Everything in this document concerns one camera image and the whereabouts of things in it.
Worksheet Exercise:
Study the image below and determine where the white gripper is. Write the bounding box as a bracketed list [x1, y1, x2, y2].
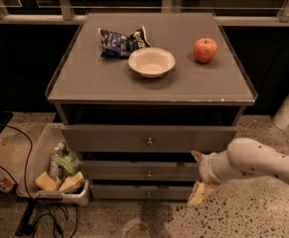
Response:
[188, 150, 224, 206]

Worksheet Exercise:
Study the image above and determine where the grey drawer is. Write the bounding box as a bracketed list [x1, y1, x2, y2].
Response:
[62, 125, 236, 153]
[90, 184, 192, 200]
[79, 161, 200, 181]

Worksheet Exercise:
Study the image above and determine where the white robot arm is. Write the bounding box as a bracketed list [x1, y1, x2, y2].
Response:
[188, 138, 289, 206]

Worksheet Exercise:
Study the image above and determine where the grey drawer cabinet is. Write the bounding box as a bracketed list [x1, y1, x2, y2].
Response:
[47, 13, 257, 188]

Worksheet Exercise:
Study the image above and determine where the grey bottom drawer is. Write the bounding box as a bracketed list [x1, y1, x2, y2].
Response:
[90, 184, 192, 200]

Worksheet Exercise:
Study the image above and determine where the grey top drawer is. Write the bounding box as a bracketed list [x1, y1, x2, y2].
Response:
[62, 125, 236, 153]

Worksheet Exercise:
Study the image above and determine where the white bowl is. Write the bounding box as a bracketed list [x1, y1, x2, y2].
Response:
[128, 48, 176, 78]

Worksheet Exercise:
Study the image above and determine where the red apple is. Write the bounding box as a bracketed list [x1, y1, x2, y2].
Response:
[193, 37, 217, 63]

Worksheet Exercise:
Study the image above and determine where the yellow sponge right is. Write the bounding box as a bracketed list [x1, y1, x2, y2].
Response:
[59, 172, 84, 193]

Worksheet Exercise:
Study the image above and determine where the yellow sponge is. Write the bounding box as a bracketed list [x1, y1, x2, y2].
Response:
[59, 172, 84, 193]
[35, 172, 57, 191]

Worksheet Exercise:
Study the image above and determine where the green snack packet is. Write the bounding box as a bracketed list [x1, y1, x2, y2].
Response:
[55, 152, 78, 176]

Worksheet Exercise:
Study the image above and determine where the clear plastic bin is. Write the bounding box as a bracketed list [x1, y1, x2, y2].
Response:
[16, 123, 89, 206]

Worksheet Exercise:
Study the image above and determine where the yellow sponge left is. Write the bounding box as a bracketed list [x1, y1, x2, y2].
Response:
[35, 172, 57, 191]

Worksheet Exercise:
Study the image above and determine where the blue chip bag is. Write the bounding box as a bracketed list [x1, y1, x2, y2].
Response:
[98, 26, 151, 59]

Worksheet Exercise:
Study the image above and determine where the metal window railing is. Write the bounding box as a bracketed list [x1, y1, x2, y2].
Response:
[0, 0, 289, 28]

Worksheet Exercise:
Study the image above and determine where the black cable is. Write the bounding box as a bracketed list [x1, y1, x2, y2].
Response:
[0, 119, 79, 238]

